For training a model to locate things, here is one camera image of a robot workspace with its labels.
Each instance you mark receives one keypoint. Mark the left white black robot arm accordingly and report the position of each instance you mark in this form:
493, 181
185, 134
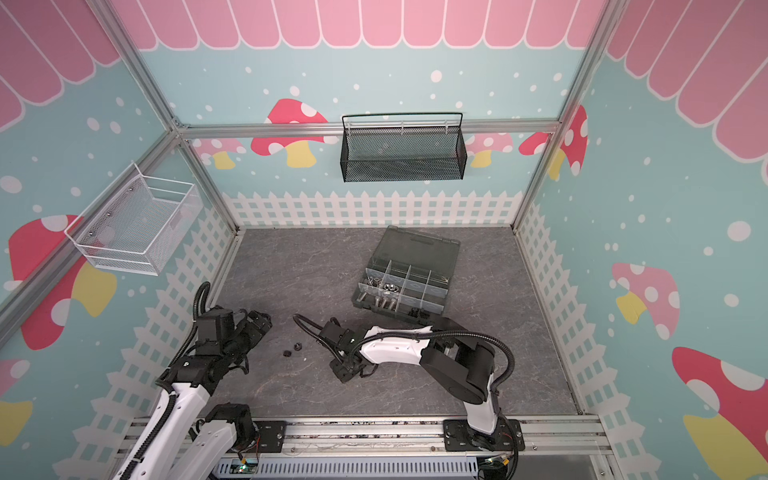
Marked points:
177, 443

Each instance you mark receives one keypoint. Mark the grey plastic organizer box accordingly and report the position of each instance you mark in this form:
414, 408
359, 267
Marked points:
422, 266

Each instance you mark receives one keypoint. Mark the black mesh wall basket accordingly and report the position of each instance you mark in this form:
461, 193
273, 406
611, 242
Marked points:
413, 146

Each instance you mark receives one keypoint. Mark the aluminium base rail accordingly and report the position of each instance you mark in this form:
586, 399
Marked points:
306, 437

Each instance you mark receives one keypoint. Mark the white wire wall basket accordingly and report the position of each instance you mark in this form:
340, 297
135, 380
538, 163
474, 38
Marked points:
136, 225

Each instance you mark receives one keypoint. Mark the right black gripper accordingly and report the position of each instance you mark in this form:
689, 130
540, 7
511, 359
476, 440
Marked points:
343, 352

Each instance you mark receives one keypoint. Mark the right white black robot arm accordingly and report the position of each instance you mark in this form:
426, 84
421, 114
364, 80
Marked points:
468, 365

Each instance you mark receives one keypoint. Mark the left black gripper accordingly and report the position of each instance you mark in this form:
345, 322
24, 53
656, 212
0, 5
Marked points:
254, 334

